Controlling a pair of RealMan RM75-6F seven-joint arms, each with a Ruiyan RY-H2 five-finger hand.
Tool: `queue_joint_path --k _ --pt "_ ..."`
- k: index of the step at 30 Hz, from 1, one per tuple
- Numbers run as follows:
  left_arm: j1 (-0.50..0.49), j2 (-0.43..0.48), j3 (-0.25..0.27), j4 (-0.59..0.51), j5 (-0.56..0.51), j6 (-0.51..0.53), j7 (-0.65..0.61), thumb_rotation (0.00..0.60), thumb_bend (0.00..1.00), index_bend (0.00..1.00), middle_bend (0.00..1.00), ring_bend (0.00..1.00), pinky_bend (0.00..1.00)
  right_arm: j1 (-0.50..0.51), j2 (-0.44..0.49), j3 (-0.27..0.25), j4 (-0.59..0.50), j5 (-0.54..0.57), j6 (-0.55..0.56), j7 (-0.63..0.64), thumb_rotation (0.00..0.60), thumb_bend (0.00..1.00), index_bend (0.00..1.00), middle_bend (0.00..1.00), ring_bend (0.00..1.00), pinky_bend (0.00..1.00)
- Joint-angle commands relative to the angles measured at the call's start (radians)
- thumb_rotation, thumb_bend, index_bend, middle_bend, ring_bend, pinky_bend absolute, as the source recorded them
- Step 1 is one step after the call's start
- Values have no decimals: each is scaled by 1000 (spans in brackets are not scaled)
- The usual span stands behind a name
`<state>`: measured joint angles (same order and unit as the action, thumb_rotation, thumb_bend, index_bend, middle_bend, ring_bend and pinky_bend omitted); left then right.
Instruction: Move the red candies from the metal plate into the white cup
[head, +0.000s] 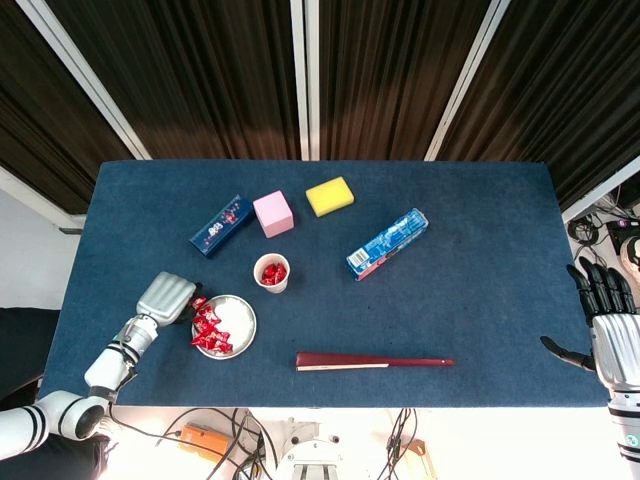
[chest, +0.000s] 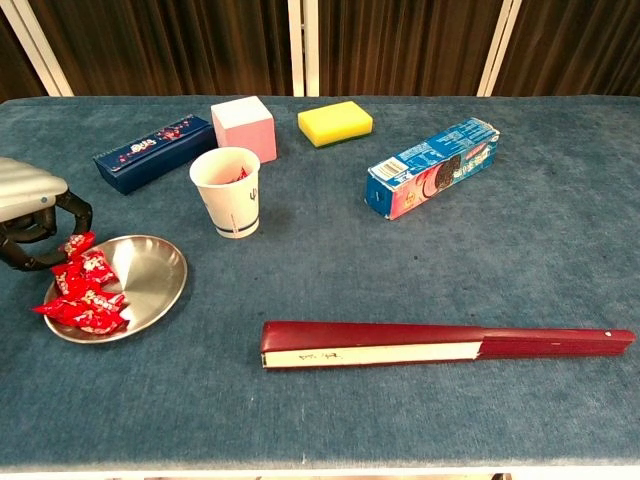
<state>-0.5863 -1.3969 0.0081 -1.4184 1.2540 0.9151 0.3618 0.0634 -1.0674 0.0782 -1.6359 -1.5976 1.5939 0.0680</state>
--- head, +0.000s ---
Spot small black box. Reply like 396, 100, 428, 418
605, 219, 632, 246

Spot pink cube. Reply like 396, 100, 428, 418
252, 189, 296, 239

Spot orange power box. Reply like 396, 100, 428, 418
178, 422, 232, 464

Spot black floor cables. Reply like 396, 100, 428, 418
567, 197, 634, 296

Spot yellow sponge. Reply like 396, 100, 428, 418
305, 175, 356, 218

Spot white round device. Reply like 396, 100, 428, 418
619, 234, 640, 276

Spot white paper cup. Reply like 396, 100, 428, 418
252, 252, 291, 295

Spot blue felt tablecloth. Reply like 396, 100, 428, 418
38, 159, 612, 409

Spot dark blue long box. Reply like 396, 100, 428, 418
188, 193, 255, 260

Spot white double frame post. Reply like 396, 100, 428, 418
289, 0, 322, 162

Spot black cable bundle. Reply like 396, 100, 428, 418
377, 407, 419, 480
154, 407, 279, 480

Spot tan wooden piece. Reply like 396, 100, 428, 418
399, 439, 439, 480

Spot silver metal plate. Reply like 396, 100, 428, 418
191, 293, 259, 360

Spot light blue toothpaste box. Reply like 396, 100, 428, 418
346, 207, 430, 282

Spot dark brown pleated curtain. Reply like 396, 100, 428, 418
0, 0, 134, 214
47, 0, 301, 161
318, 0, 494, 161
439, 0, 640, 211

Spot white partition frame post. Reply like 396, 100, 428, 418
560, 154, 640, 225
14, 0, 153, 161
0, 164, 87, 234
424, 0, 511, 161

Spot red folded fan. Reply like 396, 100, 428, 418
295, 351, 457, 373

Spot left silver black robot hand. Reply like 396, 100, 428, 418
135, 271, 206, 328

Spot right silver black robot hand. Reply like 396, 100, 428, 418
539, 255, 640, 394

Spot white silver robot base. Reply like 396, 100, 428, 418
274, 417, 346, 480

